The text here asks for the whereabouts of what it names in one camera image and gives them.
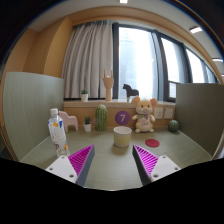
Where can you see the green partition panel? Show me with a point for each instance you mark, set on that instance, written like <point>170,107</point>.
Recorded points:
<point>27,100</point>
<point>200,112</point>

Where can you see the purple number seven disc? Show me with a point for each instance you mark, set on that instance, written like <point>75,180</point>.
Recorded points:
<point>122,118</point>

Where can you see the left green partition panel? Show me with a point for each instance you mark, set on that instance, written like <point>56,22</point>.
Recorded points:
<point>27,100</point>

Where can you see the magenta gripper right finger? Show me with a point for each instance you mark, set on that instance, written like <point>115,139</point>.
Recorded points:
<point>152,167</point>

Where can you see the white wall socket right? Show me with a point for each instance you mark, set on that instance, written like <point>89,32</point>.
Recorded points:
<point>168,113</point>

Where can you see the wooden hand model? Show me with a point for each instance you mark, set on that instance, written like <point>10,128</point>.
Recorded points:
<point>108,84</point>

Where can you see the small round green cactus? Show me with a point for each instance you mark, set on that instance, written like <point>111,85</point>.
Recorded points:
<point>173,126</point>

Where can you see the clear plastic water bottle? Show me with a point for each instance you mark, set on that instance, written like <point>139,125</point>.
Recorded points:
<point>57,133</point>

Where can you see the grey curtain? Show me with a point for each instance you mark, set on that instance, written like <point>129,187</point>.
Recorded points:
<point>88,55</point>

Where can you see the potted plant on sill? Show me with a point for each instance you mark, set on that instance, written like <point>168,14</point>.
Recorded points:
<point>84,95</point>

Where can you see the small potted plant on table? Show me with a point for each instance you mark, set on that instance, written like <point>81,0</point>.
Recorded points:
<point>87,124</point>

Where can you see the red round coaster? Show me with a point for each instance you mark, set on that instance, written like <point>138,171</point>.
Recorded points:
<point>152,143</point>

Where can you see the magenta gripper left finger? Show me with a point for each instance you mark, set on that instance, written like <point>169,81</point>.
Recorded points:
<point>74,168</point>

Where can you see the pale yellow cup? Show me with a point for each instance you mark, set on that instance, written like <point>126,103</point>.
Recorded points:
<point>122,136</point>

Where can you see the plush mouse toy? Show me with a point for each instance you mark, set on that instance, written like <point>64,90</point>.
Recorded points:
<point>144,118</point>

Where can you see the right green partition panel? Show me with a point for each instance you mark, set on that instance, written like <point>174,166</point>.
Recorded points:
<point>200,112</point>

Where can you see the black horse figurine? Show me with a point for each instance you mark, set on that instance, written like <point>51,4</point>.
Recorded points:
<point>130,92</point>

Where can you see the tall green ceramic cactus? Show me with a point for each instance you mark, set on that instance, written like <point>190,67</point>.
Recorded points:
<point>101,117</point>

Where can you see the pink wooden horse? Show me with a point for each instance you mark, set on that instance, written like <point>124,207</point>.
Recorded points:
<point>68,120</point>

